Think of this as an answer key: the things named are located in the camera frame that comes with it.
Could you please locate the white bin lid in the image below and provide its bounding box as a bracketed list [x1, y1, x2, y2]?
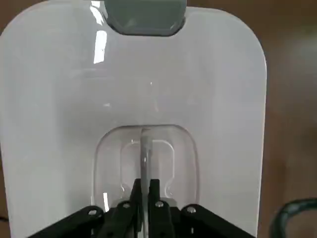
[0, 0, 268, 238]

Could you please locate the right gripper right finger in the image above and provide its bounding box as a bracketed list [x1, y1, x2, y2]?
[148, 178, 251, 238]

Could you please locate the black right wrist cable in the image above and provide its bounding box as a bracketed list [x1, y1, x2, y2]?
[269, 197, 317, 238]

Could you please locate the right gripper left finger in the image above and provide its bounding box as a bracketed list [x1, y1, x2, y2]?
[31, 178, 144, 238]

